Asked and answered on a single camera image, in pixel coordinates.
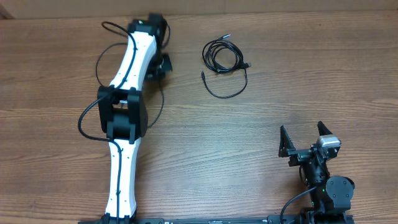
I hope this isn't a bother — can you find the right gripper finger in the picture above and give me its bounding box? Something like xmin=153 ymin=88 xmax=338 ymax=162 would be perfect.
xmin=279 ymin=125 xmax=295 ymax=157
xmin=317 ymin=121 xmax=332 ymax=136

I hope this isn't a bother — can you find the long black usb cable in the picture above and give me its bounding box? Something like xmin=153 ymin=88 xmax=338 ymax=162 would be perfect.
xmin=95 ymin=42 xmax=165 ymax=129

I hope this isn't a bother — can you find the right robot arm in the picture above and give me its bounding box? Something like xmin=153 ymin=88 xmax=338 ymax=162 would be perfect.
xmin=279 ymin=121 xmax=355 ymax=223

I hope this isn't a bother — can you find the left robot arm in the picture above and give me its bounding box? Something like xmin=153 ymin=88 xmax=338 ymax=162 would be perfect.
xmin=97 ymin=13 xmax=172 ymax=223

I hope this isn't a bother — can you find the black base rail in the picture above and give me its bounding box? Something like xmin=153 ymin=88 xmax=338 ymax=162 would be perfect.
xmin=77 ymin=213 xmax=355 ymax=224

